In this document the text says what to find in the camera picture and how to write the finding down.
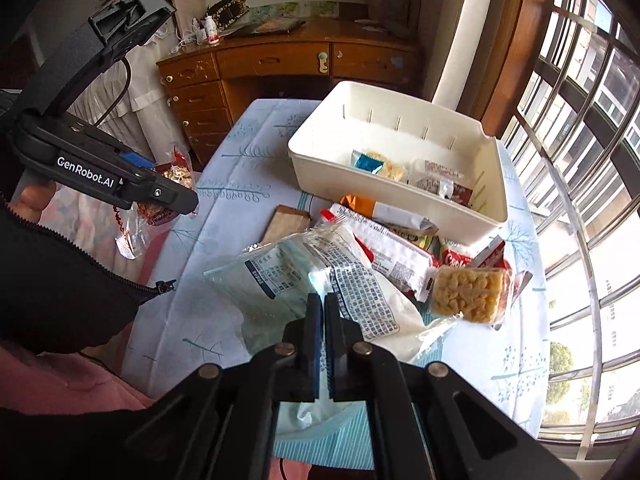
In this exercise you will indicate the yellow puffed rice cake packet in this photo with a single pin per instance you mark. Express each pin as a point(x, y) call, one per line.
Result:
point(467, 292)
point(392, 170)

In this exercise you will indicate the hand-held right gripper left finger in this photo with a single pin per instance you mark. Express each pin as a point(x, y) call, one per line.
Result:
point(314, 345)

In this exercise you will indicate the dark patterned pouch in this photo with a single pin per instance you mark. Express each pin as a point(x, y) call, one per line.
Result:
point(227, 10)

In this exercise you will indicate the dark flat book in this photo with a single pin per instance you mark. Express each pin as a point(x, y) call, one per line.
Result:
point(265, 27)

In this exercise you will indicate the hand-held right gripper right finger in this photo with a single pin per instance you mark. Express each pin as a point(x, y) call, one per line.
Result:
point(336, 345)

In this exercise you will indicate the colourful map sheet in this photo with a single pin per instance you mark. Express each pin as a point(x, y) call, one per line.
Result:
point(300, 9)

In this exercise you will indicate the brown wafer box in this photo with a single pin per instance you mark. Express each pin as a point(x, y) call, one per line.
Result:
point(287, 222)

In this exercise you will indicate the white curtain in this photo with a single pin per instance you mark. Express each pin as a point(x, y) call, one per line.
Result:
point(465, 35)

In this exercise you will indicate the clear red candy bag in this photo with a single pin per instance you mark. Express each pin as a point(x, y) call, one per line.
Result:
point(175, 172)

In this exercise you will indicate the white drawer lock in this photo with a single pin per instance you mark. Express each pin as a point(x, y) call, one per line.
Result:
point(323, 62)

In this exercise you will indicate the orange white snack packet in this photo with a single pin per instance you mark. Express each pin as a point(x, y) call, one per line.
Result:
point(400, 215)

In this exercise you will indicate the pink bedding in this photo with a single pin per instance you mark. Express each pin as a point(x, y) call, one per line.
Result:
point(75, 385)

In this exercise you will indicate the metal window grille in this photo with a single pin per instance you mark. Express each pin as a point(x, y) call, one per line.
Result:
point(600, 120)

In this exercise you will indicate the small red brown snack packet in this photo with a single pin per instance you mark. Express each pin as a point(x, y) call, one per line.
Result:
point(462, 194)

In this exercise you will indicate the person's left hand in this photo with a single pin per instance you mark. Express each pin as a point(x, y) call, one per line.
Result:
point(32, 202)

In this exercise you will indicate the pale blue snack packet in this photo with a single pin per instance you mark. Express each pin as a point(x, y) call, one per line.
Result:
point(270, 280)

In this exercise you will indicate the silver white wafer packet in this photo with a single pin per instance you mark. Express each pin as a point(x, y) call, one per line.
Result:
point(395, 255)

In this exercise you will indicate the white plastic storage bin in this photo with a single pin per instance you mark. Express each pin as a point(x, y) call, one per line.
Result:
point(320, 170)

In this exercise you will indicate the clear biscuit packet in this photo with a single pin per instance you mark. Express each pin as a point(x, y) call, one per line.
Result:
point(435, 175)

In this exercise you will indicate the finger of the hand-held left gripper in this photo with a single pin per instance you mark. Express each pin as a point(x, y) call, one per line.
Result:
point(137, 159)
point(170, 194)

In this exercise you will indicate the light blue printed tablecloth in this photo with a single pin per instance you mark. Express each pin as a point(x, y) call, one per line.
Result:
point(210, 310)

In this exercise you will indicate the small white bottle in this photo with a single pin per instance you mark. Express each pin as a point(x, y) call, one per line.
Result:
point(207, 25)

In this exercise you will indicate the blue foil snack packet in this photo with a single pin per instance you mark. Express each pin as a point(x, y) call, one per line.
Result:
point(365, 162)

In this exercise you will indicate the wooden desk with drawers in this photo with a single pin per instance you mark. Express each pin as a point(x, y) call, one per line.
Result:
point(260, 65)

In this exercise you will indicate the green yellow snack packet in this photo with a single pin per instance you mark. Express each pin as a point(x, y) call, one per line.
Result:
point(425, 240)

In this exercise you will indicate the red white snack packet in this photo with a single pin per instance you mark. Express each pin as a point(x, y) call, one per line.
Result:
point(455, 259)

